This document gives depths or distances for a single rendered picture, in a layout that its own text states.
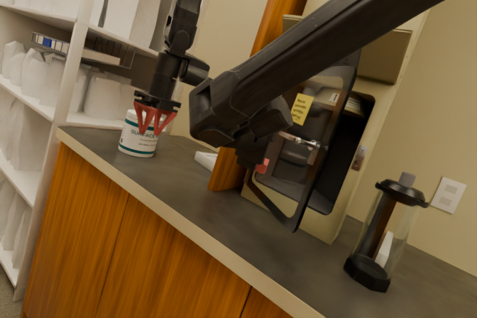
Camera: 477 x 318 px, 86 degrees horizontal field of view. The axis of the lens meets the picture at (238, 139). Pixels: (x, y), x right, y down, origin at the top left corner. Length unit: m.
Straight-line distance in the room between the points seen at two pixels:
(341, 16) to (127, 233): 0.79
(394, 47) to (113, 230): 0.93
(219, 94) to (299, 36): 0.12
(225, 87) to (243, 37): 1.19
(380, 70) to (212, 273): 0.64
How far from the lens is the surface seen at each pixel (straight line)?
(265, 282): 0.58
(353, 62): 0.76
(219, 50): 1.60
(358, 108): 0.84
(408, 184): 0.69
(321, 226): 0.82
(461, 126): 1.22
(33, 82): 1.77
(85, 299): 1.15
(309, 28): 0.31
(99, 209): 1.00
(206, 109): 0.37
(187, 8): 0.64
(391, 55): 0.74
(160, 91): 0.65
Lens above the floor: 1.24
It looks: 8 degrees down
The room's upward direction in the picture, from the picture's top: 18 degrees clockwise
